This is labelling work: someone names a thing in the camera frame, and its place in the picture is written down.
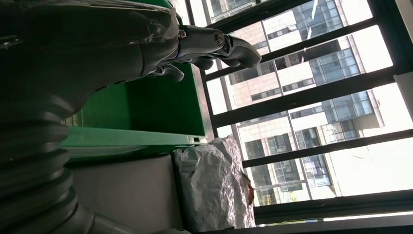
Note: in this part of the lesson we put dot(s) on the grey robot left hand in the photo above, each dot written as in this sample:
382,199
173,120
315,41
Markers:
80,48

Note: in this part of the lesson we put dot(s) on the crumpled grey parcel bag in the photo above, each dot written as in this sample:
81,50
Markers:
213,184

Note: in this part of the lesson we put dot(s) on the green plastic crate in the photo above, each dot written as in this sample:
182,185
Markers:
145,103

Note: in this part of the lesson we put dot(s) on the office building outside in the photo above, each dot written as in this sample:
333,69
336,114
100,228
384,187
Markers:
251,90

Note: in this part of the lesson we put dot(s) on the dark window frame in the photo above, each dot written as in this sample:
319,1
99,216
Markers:
306,97

